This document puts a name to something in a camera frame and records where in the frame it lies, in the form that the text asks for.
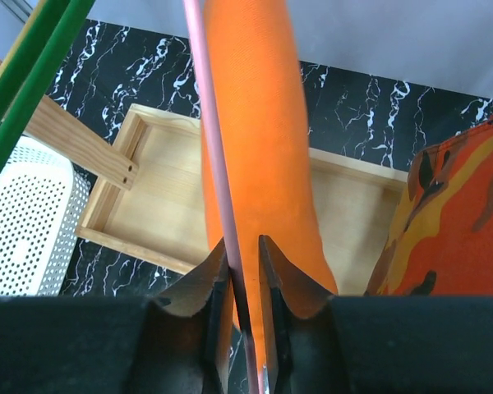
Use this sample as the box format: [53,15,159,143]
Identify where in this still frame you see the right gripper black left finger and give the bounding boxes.
[152,240,234,393]

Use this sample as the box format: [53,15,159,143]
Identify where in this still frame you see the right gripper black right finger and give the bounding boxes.
[259,236,345,393]

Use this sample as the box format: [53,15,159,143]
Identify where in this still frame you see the pink wire hanger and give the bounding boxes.
[183,0,265,393]

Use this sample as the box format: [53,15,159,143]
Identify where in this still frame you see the camouflage orange trousers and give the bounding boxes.
[365,114,493,296]

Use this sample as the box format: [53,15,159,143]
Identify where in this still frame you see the green hanger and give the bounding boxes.
[0,0,70,121]
[0,0,94,173]

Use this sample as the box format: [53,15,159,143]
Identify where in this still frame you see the wooden clothes rack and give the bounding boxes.
[26,98,407,276]

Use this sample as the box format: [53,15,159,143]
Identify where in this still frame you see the white perforated plastic basket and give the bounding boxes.
[0,136,90,296]

